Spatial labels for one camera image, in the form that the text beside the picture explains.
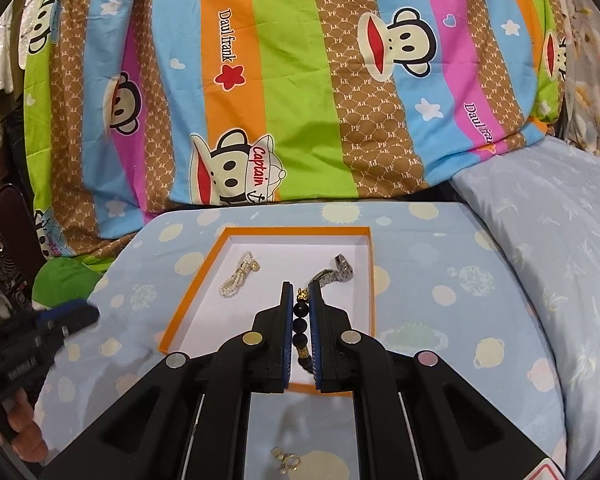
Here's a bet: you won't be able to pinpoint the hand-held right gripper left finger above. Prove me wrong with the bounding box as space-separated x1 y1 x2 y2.
40 281 294 480

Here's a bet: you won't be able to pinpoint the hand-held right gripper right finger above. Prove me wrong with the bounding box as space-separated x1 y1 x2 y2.
311 284 567 480

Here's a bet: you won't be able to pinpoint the person's left hand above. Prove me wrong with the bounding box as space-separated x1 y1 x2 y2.
4 391 49 462

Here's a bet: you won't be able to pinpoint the orange jewelry box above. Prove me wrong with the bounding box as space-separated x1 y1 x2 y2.
157 226 377 399

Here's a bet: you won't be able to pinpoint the light blue floral pillow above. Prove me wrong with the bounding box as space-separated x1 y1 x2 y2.
450 135 600 480

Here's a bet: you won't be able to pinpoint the gold rings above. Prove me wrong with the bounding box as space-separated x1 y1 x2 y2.
270 447 302 476

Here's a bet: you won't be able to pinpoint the white glittery garment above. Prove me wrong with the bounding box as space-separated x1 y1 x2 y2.
0 7 28 157

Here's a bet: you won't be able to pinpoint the silver wrist watch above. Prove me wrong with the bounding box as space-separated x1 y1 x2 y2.
307 254 354 292

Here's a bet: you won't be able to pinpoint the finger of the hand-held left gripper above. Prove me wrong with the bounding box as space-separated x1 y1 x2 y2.
36 299 101 347

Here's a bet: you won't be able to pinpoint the white pearl necklace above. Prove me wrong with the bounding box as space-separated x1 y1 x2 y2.
219 252 259 297

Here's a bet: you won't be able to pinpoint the light blue planet sheet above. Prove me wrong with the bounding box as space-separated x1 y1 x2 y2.
32 201 567 480

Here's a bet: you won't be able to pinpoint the black bead bracelet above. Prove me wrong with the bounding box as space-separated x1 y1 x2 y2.
292 287 315 377

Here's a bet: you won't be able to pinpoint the striped cartoon printed blanket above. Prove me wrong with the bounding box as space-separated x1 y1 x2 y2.
22 0 567 311

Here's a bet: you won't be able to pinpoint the pale floral cloth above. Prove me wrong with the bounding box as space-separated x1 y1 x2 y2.
547 0 600 161

